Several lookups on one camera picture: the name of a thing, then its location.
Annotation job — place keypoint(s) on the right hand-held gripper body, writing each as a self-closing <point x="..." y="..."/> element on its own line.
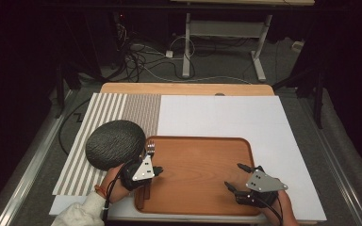
<point x="264" y="183"/>

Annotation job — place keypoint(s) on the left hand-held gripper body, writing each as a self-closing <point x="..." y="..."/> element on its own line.
<point x="143" y="171"/>

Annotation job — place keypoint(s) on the wooden serving tray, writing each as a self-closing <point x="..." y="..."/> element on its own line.
<point x="194" y="175"/>

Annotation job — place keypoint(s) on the person's left hand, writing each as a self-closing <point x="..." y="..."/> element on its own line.
<point x="113" y="185"/>

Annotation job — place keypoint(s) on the person's right hand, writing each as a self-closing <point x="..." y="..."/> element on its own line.
<point x="284" y="210"/>

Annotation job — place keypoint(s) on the black textured round plate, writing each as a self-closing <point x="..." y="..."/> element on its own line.
<point x="114" y="144"/>

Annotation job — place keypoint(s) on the white board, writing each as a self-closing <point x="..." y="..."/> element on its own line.
<point x="220" y="116"/>

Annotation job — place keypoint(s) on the grey white striped placemat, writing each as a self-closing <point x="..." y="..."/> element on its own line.
<point x="106" y="106"/>

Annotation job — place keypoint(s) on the light wooden table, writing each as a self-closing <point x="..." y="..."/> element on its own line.
<point x="185" y="88"/>

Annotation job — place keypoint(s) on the black stand leg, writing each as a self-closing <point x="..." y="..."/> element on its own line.
<point x="59" y="91"/>
<point x="319" y="100"/>

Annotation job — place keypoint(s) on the white power adapter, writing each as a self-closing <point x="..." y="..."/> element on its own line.
<point x="169" y="53"/>

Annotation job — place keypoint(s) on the small white floor box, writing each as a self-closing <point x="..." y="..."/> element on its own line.
<point x="297" y="45"/>

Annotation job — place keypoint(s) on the white metal stand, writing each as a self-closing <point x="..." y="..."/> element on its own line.
<point x="226" y="29"/>

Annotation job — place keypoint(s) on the aluminium floor rail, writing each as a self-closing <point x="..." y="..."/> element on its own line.
<point x="342" y="175"/>
<point x="28" y="171"/>

